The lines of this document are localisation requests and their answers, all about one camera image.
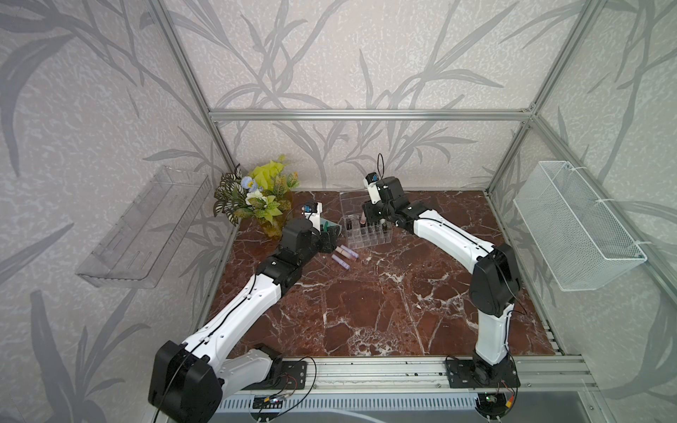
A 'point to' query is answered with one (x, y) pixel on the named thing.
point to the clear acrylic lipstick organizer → (360, 230)
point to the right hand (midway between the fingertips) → (365, 203)
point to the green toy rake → (326, 226)
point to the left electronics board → (266, 403)
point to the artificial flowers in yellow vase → (265, 192)
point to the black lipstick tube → (348, 224)
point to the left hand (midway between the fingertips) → (333, 226)
